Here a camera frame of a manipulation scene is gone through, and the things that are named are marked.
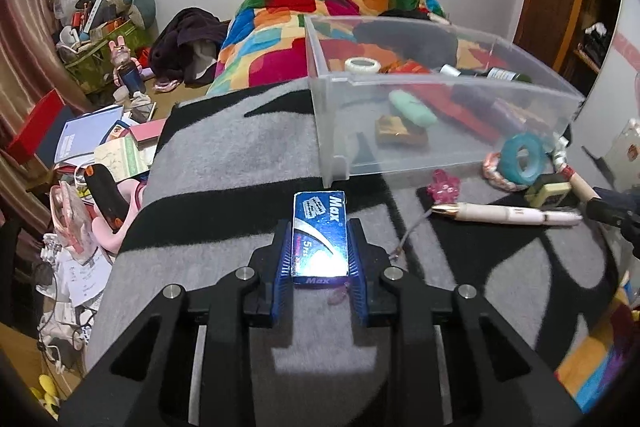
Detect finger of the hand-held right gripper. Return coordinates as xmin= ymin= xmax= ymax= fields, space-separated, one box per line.
xmin=582 ymin=188 xmax=640 ymax=258

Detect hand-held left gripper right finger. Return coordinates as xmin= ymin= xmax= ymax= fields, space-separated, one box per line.
xmin=347 ymin=218 xmax=583 ymax=427

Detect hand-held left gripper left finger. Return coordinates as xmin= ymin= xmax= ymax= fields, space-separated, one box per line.
xmin=60 ymin=219 xmax=296 ymax=427

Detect small blue box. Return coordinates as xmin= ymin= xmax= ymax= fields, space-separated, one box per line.
xmin=291 ymin=191 xmax=349 ymax=290

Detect white pink pen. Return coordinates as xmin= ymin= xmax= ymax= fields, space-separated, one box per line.
xmin=431 ymin=202 xmax=583 ymax=226

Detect clear plastic storage box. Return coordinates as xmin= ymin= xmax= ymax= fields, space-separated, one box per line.
xmin=303 ymin=14 xmax=586 ymax=188

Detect small brown wooden block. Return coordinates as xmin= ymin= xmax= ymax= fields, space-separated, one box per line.
xmin=376 ymin=114 xmax=430 ymax=150

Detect green plastic bottle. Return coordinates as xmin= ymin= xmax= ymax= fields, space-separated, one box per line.
xmin=487 ymin=67 xmax=533 ymax=84

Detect light green tube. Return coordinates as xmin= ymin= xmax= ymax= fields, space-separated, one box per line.
xmin=389 ymin=89 xmax=439 ymax=128

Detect black tube with silver cap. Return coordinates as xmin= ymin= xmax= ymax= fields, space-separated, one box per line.
xmin=440 ymin=64 xmax=488 ymax=78

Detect white bandage roll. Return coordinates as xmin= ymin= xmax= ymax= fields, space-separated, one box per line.
xmin=345 ymin=57 xmax=382 ymax=75

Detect small yellow black box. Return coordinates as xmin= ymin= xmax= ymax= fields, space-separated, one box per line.
xmin=525 ymin=174 xmax=571 ymax=208

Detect grey black blanket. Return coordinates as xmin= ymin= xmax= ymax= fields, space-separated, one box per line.
xmin=82 ymin=77 xmax=636 ymax=427

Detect pink flower charm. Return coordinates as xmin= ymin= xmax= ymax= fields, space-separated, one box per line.
xmin=427 ymin=169 xmax=461 ymax=202

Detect teal tape roll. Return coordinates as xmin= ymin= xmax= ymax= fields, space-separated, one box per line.
xmin=500 ymin=133 xmax=551 ymax=184

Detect white curved panel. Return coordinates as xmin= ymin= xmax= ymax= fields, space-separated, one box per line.
xmin=575 ymin=0 xmax=640 ymax=122

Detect pink book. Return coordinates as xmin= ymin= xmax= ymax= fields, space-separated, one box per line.
xmin=129 ymin=119 xmax=168 ymax=145

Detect green white book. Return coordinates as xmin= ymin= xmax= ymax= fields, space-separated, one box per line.
xmin=94 ymin=137 xmax=151 ymax=180

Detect wooden shelf cabinet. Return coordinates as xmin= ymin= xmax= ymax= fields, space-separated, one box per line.
xmin=570 ymin=0 xmax=631 ymax=78

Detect white papers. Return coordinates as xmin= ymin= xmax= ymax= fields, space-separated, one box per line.
xmin=42 ymin=232 xmax=113 ymax=308

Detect pink clear pouch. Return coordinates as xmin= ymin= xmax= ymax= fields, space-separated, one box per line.
xmin=50 ymin=179 xmax=96 ymax=253

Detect black clothes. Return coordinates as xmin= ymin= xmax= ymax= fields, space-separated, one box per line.
xmin=357 ymin=8 xmax=458 ymax=68

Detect blue white notebook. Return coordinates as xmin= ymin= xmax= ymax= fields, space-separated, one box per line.
xmin=54 ymin=106 xmax=123 ymax=165

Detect pink rabbit toy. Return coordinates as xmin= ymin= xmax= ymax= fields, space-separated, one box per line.
xmin=107 ymin=36 xmax=151 ymax=100

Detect dark purple cloth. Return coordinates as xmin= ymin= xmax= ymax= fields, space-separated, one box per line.
xmin=150 ymin=7 xmax=231 ymax=85

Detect yellow slipper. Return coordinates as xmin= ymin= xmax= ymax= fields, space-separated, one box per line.
xmin=30 ymin=374 xmax=61 ymax=418

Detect green patterned storage box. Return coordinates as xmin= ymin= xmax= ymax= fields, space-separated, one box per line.
xmin=65 ymin=24 xmax=146 ymax=95

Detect red box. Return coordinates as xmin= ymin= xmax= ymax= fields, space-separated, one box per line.
xmin=7 ymin=89 xmax=66 ymax=162

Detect striped curtain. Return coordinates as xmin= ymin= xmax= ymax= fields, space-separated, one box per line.
xmin=0 ymin=0 xmax=68 ymax=228

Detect grey cord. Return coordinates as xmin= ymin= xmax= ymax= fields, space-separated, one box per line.
xmin=387 ymin=206 xmax=436 ymax=263

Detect black orange handle tool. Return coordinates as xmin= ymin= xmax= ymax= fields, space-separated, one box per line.
xmin=82 ymin=164 xmax=132 ymax=233

